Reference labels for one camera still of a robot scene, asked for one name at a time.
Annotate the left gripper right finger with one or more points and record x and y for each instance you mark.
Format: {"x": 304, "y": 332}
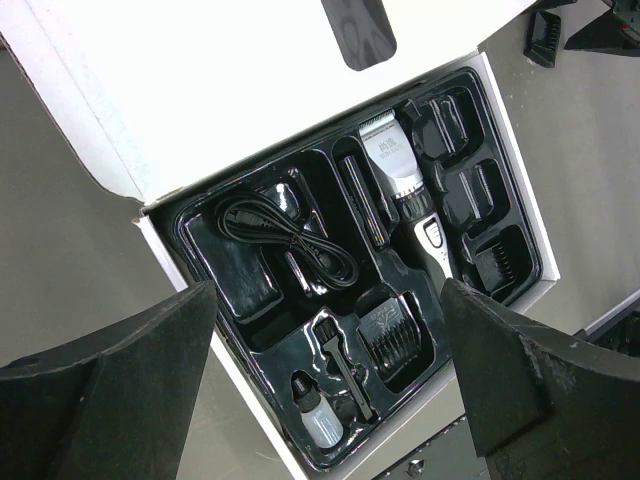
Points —
{"x": 541, "y": 404}

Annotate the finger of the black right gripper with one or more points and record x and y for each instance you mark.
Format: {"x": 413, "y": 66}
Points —
{"x": 615, "y": 32}

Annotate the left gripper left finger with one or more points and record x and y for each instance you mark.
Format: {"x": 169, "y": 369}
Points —
{"x": 113, "y": 404}

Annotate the black clipper comb guard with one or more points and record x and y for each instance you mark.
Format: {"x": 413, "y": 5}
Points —
{"x": 494, "y": 268}
{"x": 391, "y": 336}
{"x": 542, "y": 38}

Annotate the small oil bottle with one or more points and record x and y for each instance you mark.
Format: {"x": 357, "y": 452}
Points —
{"x": 317, "y": 415}

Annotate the black cleaning brush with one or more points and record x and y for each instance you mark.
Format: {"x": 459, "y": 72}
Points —
{"x": 328, "y": 336}

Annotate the silver hair clipper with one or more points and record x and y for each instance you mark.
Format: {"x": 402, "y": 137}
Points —
{"x": 396, "y": 166}

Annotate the white cardboard box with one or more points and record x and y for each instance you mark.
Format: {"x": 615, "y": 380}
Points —
{"x": 155, "y": 97}

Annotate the black plastic tray insert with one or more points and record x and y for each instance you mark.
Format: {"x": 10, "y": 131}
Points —
{"x": 307, "y": 231}

